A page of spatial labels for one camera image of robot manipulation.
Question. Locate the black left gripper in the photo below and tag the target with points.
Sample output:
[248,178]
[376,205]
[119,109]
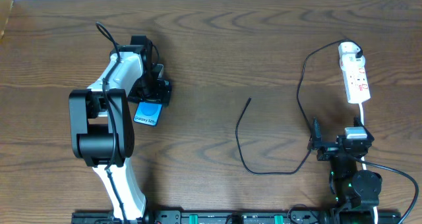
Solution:
[163,90]

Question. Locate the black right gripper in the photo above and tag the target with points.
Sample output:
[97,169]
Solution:
[331,146]

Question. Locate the blue Galaxy smartphone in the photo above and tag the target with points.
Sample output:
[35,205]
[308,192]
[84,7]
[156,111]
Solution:
[148,113]

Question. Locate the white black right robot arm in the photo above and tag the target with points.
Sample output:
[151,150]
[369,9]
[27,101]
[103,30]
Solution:
[356,190]

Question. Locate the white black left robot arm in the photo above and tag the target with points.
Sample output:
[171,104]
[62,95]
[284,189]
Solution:
[102,133]

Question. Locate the white power strip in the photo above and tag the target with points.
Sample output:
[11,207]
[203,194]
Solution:
[356,83]

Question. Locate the brown cardboard panel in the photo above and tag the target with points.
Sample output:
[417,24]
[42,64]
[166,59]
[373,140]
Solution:
[5,10]

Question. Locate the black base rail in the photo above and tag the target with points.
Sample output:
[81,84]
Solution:
[295,216]

